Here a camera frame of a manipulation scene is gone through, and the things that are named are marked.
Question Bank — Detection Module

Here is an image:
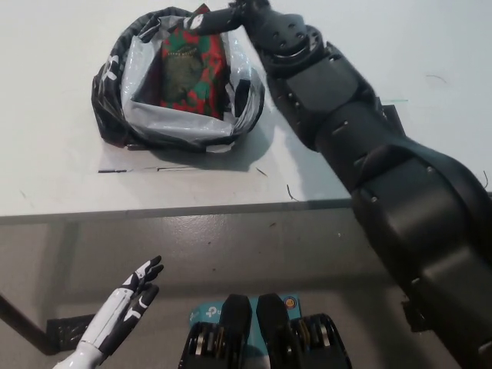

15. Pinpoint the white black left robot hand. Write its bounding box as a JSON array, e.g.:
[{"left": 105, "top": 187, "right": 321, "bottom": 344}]
[{"left": 75, "top": 255, "right": 165, "bottom": 357}]

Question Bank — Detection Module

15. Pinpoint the black plastic bag grey lining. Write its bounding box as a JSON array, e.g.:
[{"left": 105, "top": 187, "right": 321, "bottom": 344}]
[{"left": 91, "top": 9, "right": 267, "bottom": 155}]

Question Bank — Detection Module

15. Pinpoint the red green coffee bean bag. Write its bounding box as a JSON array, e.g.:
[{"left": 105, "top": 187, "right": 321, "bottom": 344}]
[{"left": 159, "top": 3, "right": 226, "bottom": 116}]

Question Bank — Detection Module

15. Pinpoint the black table leg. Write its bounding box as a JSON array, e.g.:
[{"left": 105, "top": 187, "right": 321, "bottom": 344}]
[{"left": 0, "top": 294, "right": 58, "bottom": 354}]

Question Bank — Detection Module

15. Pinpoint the black tape patch on table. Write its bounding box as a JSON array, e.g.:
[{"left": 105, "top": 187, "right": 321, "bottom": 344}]
[{"left": 380, "top": 103, "right": 403, "bottom": 135}]

